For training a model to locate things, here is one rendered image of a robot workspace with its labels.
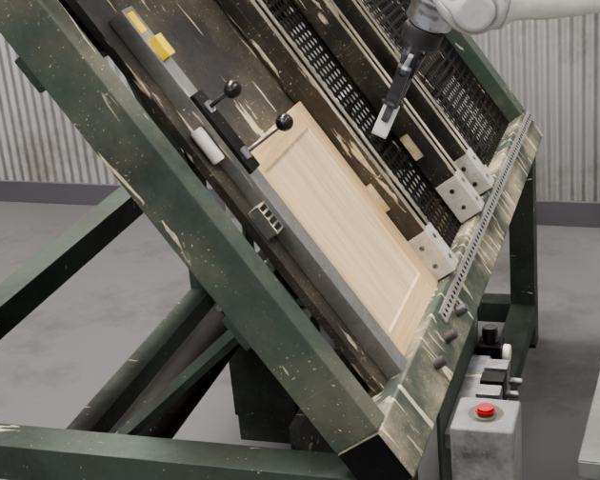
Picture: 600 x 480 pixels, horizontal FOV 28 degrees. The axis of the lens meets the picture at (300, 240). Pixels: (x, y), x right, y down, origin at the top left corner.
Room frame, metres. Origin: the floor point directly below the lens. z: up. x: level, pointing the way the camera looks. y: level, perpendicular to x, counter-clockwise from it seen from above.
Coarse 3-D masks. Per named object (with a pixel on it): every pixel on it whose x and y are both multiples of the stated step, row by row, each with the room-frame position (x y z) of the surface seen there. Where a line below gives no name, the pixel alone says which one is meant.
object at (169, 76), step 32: (128, 32) 2.42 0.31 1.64; (160, 64) 2.40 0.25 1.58; (192, 128) 2.38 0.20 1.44; (224, 160) 2.36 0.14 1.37; (256, 192) 2.34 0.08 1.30; (288, 224) 2.32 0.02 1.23; (320, 256) 2.32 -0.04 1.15; (320, 288) 2.30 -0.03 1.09; (352, 320) 2.28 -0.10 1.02; (384, 352) 2.26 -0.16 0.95
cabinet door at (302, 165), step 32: (320, 128) 2.79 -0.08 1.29; (288, 160) 2.56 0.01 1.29; (320, 160) 2.68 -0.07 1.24; (288, 192) 2.46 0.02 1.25; (320, 192) 2.57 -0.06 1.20; (352, 192) 2.70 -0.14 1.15; (320, 224) 2.47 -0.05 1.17; (352, 224) 2.58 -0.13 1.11; (384, 224) 2.70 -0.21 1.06; (352, 256) 2.48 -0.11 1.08; (384, 256) 2.59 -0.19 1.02; (416, 256) 2.71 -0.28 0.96; (352, 288) 2.37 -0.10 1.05; (384, 288) 2.49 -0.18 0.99; (416, 288) 2.60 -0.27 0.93; (384, 320) 2.38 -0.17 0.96; (416, 320) 2.49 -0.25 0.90
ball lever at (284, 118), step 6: (282, 114) 2.39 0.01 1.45; (288, 114) 2.39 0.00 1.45; (276, 120) 2.38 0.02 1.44; (282, 120) 2.38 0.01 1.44; (288, 120) 2.38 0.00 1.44; (276, 126) 2.38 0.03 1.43; (282, 126) 2.37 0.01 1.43; (288, 126) 2.37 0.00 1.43; (270, 132) 2.38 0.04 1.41; (264, 138) 2.37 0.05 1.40; (252, 144) 2.37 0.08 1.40; (258, 144) 2.37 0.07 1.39; (240, 150) 2.36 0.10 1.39; (246, 150) 2.36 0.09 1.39; (246, 156) 2.36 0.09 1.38
